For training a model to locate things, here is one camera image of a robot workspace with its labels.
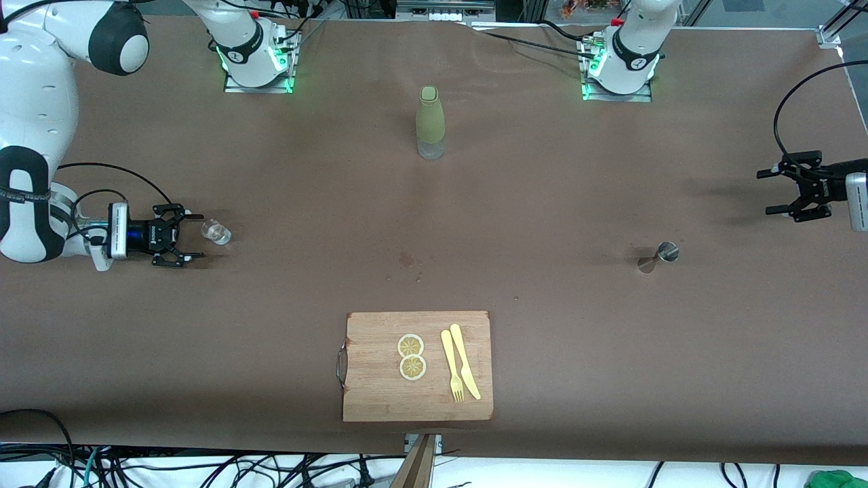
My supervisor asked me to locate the steel jigger measuring cup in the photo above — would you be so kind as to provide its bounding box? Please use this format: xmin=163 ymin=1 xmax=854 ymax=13
xmin=636 ymin=241 xmax=680 ymax=275

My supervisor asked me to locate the wooden cutting board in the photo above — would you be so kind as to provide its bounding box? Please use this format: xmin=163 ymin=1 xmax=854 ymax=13
xmin=342 ymin=310 xmax=494 ymax=423

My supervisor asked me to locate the green bottle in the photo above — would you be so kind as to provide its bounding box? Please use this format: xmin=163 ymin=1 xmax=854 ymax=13
xmin=416 ymin=85 xmax=446 ymax=161

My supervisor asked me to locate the green cloth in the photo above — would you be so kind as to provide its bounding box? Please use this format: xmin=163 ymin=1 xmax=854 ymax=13
xmin=810 ymin=469 xmax=868 ymax=488

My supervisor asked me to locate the yellow plastic fork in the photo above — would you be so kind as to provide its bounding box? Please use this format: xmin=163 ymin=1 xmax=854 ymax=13
xmin=441 ymin=329 xmax=466 ymax=403

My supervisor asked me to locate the yellow plastic knife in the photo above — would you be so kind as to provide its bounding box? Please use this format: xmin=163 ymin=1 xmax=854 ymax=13
xmin=450 ymin=323 xmax=482 ymax=401

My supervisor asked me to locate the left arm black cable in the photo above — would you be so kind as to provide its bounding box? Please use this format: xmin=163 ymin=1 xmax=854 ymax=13
xmin=774 ymin=60 xmax=868 ymax=163

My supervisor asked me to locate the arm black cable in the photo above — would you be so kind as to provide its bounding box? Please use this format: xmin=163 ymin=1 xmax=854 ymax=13
xmin=774 ymin=60 xmax=868 ymax=163
xmin=58 ymin=161 xmax=176 ymax=246

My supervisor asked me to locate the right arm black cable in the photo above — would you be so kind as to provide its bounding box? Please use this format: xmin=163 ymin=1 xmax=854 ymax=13
xmin=58 ymin=161 xmax=176 ymax=246

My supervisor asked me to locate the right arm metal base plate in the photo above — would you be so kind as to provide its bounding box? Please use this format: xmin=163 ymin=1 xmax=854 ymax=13
xmin=224 ymin=27 xmax=299 ymax=94

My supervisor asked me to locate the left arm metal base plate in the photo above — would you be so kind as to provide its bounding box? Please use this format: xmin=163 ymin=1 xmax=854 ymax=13
xmin=580 ymin=34 xmax=653 ymax=104

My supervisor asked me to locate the black cable tangle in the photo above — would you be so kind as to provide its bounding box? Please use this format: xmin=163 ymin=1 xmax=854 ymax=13
xmin=0 ymin=409 xmax=380 ymax=488

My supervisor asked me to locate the teal cable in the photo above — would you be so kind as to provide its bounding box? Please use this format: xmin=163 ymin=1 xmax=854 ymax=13
xmin=83 ymin=447 xmax=104 ymax=488

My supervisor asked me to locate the black power cable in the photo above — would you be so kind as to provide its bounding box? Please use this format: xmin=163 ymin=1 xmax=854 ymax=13
xmin=471 ymin=19 xmax=597 ymax=60

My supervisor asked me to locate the wooden post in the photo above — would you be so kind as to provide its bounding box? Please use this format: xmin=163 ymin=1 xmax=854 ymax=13
xmin=390 ymin=434 xmax=438 ymax=488

